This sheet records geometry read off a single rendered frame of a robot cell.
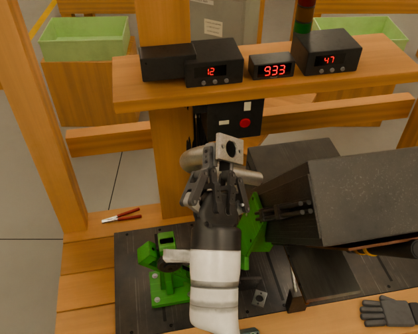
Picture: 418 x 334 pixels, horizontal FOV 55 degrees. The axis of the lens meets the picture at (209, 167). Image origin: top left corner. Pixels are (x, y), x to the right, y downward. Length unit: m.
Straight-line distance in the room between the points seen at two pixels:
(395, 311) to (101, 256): 1.02
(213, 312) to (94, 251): 1.05
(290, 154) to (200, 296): 0.88
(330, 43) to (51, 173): 0.97
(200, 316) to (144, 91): 0.69
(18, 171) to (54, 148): 2.03
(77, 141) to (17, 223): 1.64
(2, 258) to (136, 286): 1.54
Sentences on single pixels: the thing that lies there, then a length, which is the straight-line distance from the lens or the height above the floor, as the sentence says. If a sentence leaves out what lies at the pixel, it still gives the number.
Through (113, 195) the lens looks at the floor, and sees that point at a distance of 2.96.
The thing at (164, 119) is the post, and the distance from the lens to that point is 1.28.
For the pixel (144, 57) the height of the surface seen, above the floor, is 1.63.
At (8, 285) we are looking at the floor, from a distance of 2.73.
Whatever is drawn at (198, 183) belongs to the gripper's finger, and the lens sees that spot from 0.56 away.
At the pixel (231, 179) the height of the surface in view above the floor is 1.70.
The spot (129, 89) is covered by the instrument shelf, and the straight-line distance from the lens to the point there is 1.13.
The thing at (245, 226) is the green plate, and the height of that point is 1.17.
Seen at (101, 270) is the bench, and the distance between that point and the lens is 1.53.
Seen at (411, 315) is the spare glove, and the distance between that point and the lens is 1.50.
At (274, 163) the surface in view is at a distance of 1.33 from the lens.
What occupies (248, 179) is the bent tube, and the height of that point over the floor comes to 1.56.
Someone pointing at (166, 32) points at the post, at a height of 1.66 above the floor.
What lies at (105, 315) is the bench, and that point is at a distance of 1.44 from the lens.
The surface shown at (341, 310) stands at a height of 0.90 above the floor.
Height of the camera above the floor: 2.14
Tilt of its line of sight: 44 degrees down
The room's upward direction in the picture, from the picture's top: straight up
